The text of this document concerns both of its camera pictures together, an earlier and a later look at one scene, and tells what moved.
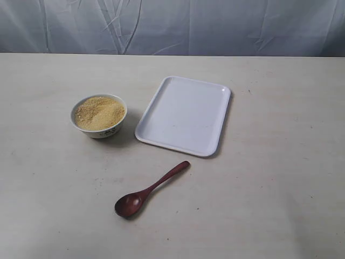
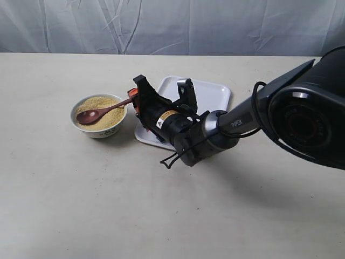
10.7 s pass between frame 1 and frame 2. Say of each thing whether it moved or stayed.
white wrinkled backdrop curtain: stayed
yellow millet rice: stayed
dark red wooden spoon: moved
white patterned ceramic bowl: stayed
